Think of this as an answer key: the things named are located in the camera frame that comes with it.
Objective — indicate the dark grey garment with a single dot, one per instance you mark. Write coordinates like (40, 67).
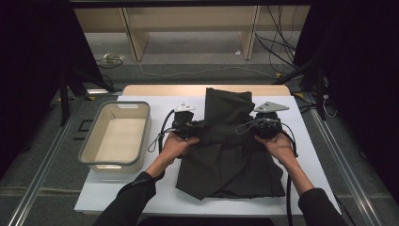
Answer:
(226, 163)

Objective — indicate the person's right hand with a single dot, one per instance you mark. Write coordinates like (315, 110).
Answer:
(280, 149)

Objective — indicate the black metal stand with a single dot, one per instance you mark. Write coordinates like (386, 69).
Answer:
(64, 100)
(320, 94)

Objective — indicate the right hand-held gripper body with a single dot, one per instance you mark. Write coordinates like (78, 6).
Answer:
(268, 125)

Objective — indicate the short silver rail piece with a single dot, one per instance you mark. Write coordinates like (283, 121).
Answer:
(103, 91)

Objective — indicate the person's left hand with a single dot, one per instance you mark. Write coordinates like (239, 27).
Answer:
(174, 150)

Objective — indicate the beige wooden desk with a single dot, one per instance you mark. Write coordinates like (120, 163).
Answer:
(188, 19)

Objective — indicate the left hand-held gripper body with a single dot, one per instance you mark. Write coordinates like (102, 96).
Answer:
(185, 125)

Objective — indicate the black curtain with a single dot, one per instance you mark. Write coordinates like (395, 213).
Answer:
(360, 78)
(28, 62)

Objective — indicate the light wooden table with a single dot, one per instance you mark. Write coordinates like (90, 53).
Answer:
(163, 90)

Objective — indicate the beige basket with grey rim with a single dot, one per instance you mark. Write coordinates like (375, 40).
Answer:
(119, 141)

